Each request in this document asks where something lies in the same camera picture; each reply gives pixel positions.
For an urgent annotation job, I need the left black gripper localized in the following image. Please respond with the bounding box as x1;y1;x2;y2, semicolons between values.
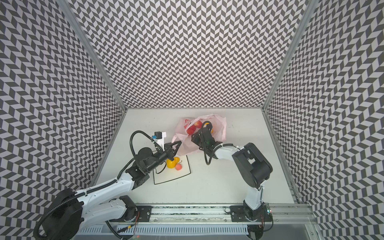
146;140;183;174

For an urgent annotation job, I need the yellow fake pear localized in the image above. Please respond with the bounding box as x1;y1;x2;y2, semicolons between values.
166;157;180;169

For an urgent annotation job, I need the small pink fake peach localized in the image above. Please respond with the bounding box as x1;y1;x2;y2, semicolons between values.
175;164;182;171

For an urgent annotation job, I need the pink plastic bag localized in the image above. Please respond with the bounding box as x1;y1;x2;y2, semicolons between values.
172;114;227;156

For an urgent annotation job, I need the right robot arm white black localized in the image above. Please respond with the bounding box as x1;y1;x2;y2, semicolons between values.
191;122;273;223

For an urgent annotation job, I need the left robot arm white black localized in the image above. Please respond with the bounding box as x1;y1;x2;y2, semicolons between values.
33;141;182;240

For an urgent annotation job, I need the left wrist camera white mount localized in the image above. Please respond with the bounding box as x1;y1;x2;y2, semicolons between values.
152;132;167;150

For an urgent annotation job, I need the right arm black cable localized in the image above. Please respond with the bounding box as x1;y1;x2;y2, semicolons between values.
200;120;238;166

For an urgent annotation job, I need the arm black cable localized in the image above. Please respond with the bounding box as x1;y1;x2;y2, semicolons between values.
200;120;238;166
129;130;161;157

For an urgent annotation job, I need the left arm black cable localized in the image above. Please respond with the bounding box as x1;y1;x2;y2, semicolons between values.
129;130;161;157

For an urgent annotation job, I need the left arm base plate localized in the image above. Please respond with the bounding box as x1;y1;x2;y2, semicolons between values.
110;206;153;223

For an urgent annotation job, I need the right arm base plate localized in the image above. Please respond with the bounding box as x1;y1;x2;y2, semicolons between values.
230;205;273;223

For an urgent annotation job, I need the aluminium rail front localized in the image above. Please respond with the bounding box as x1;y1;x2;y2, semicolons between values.
137;204;317;226

